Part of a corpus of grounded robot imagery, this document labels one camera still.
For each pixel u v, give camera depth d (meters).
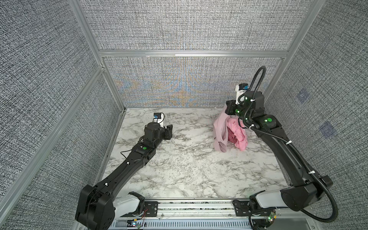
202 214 0.73
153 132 0.58
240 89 0.61
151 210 0.73
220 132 0.78
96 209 0.39
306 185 0.39
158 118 0.67
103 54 0.88
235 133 0.90
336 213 0.37
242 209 0.73
